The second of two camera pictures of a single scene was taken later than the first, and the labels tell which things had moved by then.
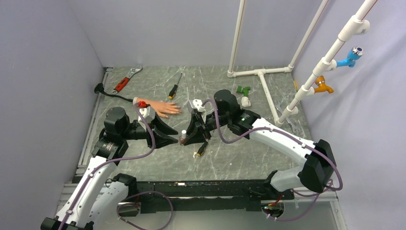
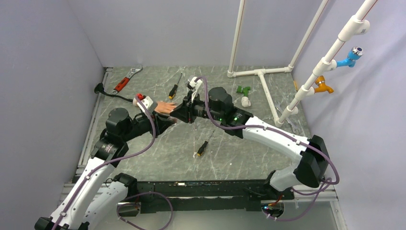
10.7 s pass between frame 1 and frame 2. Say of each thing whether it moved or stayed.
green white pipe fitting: stayed
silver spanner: stayed
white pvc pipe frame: stayed
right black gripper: moved
